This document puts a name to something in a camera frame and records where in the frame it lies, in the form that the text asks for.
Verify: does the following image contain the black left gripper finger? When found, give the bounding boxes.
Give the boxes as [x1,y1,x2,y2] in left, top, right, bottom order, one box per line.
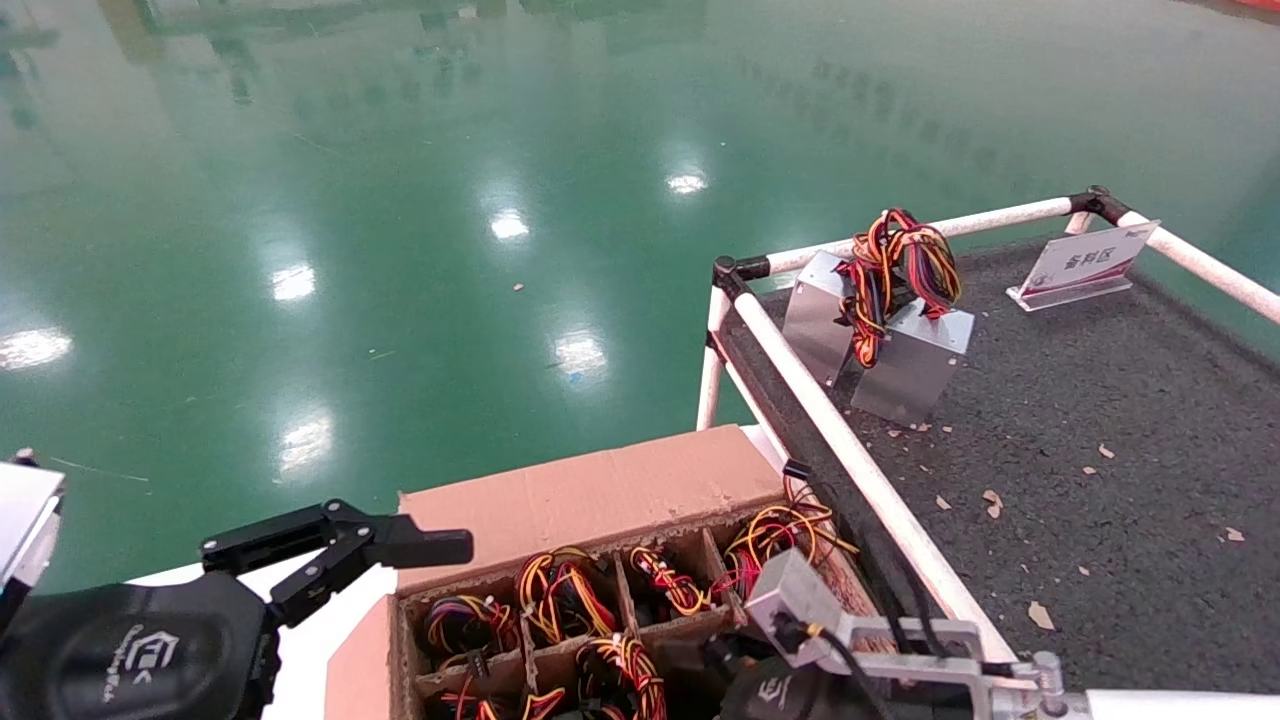
[200,499,475,631]

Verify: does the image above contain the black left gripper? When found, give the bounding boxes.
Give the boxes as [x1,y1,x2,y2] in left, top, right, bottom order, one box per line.
[0,572,283,720]

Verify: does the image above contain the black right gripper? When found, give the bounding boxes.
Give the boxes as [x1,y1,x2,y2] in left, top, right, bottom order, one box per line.
[718,648,836,720]

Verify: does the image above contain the brown cardboard divider box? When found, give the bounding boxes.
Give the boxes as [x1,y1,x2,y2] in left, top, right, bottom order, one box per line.
[322,425,901,720]

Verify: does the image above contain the clear acrylic sign stand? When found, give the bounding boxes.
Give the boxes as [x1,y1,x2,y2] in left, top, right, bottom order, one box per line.
[1007,219,1163,312]

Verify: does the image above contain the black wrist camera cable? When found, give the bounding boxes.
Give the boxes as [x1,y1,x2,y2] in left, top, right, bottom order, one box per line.
[778,618,1016,720]

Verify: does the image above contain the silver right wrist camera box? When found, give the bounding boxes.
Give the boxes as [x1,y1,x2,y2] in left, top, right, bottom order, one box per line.
[743,547,853,646]

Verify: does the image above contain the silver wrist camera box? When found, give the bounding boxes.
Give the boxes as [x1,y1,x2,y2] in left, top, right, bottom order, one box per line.
[743,547,853,646]
[0,460,66,611]

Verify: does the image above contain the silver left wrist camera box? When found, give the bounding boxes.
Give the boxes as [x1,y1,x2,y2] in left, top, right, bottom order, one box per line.
[0,460,66,611]

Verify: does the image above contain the white pipe table frame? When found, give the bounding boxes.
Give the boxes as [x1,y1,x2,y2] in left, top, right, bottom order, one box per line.
[697,185,1280,666]

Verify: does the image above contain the silver power supply coloured wires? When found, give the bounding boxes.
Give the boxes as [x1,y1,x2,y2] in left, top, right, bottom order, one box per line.
[850,207,976,428]
[782,232,896,389]

